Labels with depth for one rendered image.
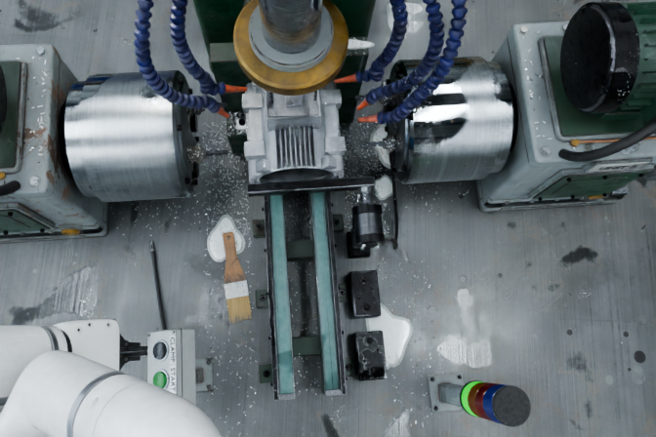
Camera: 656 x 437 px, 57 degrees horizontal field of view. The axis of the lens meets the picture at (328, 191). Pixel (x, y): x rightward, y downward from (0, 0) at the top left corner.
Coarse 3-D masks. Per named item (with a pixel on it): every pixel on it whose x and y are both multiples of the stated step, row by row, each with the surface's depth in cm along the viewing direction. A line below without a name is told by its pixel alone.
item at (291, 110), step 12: (276, 96) 116; (288, 96) 114; (300, 96) 115; (312, 96) 116; (276, 108) 115; (288, 108) 115; (300, 108) 115; (276, 120) 112; (288, 120) 112; (300, 120) 113; (312, 120) 113
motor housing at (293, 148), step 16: (320, 96) 121; (256, 112) 120; (336, 112) 121; (256, 128) 119; (288, 128) 116; (304, 128) 115; (320, 128) 118; (336, 128) 120; (272, 144) 116; (288, 144) 115; (304, 144) 115; (320, 144) 117; (256, 160) 119; (272, 160) 116; (288, 160) 115; (304, 160) 115; (320, 160) 116; (256, 176) 119; (272, 176) 128; (288, 176) 129; (304, 176) 130; (320, 176) 128
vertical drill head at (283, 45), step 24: (264, 0) 81; (288, 0) 78; (312, 0) 80; (240, 24) 95; (264, 24) 87; (288, 24) 83; (312, 24) 86; (336, 24) 96; (240, 48) 94; (264, 48) 91; (288, 48) 90; (312, 48) 92; (336, 48) 94; (264, 72) 93; (288, 72) 93; (312, 72) 93; (336, 72) 95
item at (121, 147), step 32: (96, 96) 109; (128, 96) 109; (160, 96) 109; (64, 128) 108; (96, 128) 107; (128, 128) 108; (160, 128) 108; (192, 128) 126; (96, 160) 108; (128, 160) 109; (160, 160) 109; (192, 160) 117; (96, 192) 113; (128, 192) 114; (160, 192) 115
